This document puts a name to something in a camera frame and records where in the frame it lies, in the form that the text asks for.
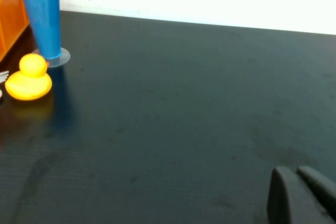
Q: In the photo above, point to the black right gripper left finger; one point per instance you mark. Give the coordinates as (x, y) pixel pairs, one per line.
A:
(286, 203)

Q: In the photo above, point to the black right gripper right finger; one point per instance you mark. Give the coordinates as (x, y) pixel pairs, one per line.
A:
(323, 190)

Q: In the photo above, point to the orange plastic cutlery holder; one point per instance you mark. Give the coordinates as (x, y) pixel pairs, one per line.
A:
(11, 11)

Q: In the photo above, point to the yellow rubber duck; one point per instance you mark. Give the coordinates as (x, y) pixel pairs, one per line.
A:
(27, 85)

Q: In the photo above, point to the blue paper cone cup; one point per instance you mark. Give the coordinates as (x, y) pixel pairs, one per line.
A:
(43, 19)

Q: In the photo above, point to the grey beige plastic fork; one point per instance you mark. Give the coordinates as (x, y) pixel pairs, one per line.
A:
(4, 75)

